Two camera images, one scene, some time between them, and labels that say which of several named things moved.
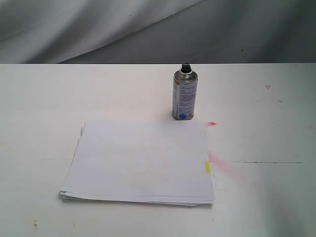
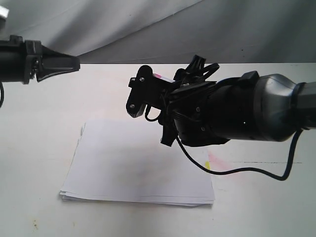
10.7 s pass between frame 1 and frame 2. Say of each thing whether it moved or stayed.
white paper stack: stayed
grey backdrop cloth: stayed
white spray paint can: moved
